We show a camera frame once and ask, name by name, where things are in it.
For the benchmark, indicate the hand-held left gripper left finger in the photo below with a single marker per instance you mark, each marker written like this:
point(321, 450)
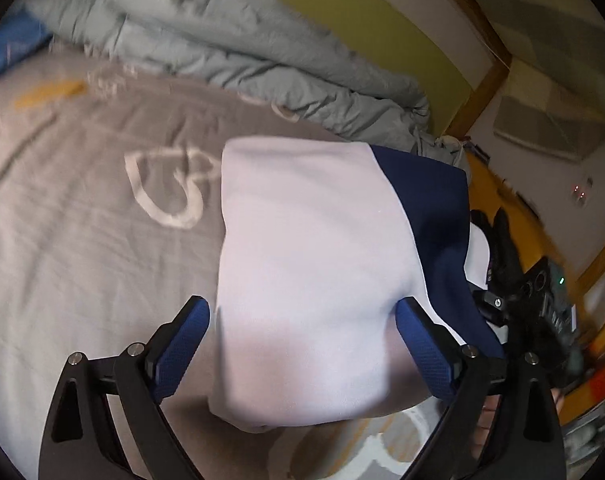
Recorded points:
point(180, 350)

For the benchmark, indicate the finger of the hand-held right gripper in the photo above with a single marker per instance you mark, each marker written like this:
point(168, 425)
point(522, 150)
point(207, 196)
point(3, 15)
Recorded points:
point(504, 265)

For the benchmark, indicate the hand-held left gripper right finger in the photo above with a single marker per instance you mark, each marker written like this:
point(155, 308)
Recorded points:
point(427, 350)

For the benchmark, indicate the navy and white polo shirt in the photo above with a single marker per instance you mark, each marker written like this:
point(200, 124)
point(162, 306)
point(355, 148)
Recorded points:
point(307, 260)

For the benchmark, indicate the grey printed bed sheet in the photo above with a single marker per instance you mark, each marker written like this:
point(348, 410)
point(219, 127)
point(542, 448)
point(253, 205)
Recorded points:
point(82, 260)

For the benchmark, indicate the grey duvet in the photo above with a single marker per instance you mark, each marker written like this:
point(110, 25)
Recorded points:
point(207, 35)

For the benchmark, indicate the blue pillow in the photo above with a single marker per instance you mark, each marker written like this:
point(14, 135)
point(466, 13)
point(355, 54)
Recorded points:
point(7, 45)

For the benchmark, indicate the white wall socket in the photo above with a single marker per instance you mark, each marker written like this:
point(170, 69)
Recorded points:
point(582, 191)

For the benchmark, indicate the wooden bed frame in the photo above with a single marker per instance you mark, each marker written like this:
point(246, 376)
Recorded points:
point(482, 95)

